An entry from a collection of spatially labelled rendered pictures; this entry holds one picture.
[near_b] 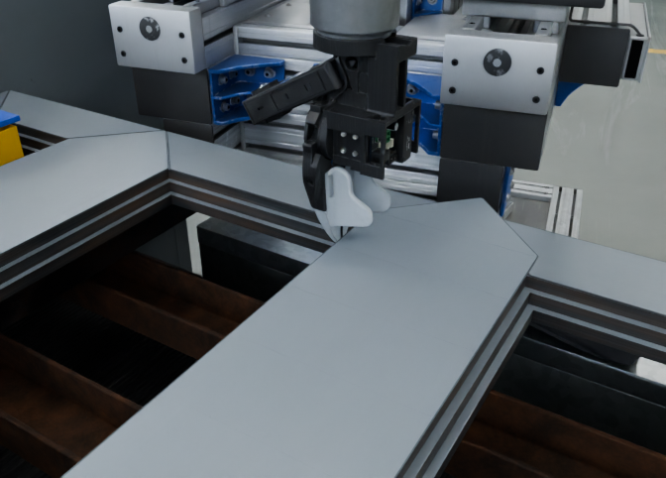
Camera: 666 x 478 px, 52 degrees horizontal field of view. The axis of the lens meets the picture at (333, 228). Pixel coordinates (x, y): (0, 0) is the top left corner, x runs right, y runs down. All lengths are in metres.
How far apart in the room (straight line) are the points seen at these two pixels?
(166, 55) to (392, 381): 0.67
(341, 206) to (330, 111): 0.10
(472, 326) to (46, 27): 0.94
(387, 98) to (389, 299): 0.17
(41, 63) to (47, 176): 0.44
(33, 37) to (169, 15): 0.32
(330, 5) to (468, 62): 0.35
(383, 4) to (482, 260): 0.26
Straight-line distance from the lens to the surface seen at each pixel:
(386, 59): 0.57
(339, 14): 0.56
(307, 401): 0.50
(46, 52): 1.29
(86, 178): 0.86
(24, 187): 0.86
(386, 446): 0.47
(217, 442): 0.48
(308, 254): 0.98
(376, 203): 0.67
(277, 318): 0.57
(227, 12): 1.11
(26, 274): 0.74
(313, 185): 0.62
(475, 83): 0.89
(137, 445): 0.49
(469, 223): 0.72
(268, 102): 0.64
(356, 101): 0.60
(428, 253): 0.66
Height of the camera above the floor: 1.20
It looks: 30 degrees down
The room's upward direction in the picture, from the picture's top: straight up
